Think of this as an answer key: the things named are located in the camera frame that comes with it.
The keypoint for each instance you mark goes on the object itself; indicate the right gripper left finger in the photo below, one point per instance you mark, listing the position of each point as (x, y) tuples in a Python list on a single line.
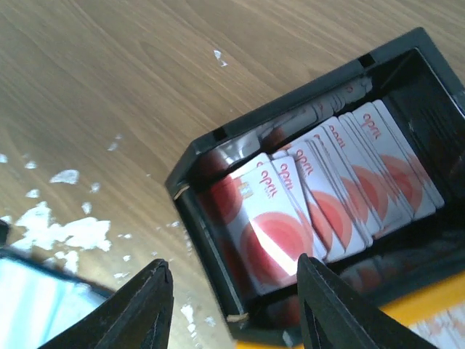
[(138, 315)]

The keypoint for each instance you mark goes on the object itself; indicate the white paper scrap pile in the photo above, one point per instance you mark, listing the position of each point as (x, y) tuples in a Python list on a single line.
[(40, 231)]

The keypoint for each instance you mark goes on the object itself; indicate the white pink cards stack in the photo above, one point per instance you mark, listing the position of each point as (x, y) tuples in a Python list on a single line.
[(444, 330)]

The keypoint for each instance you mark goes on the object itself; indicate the red patterned cards stack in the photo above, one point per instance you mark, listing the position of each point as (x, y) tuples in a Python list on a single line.
[(329, 194)]

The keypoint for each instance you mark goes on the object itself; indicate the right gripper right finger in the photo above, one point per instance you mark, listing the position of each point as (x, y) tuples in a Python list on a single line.
[(332, 315)]

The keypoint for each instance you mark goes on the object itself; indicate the orange bin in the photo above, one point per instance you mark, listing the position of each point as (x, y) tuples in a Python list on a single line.
[(416, 306)]

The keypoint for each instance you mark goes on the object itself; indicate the black bin left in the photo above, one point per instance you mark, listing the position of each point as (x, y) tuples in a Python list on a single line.
[(426, 99)]

